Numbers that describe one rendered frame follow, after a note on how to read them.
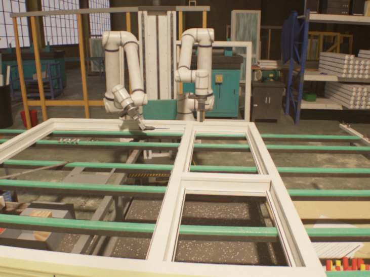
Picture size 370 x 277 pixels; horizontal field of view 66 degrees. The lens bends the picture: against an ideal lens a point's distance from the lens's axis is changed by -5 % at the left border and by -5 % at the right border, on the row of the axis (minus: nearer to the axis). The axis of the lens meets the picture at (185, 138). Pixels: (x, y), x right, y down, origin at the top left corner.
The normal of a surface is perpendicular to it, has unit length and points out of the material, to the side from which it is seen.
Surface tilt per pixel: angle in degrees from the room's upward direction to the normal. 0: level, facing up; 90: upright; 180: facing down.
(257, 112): 90
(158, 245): 0
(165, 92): 90
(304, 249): 0
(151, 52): 90
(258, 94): 90
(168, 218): 0
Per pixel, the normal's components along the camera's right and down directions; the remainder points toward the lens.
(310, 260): 0.00, -0.95
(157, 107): 0.13, 0.32
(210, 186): -0.08, 0.32
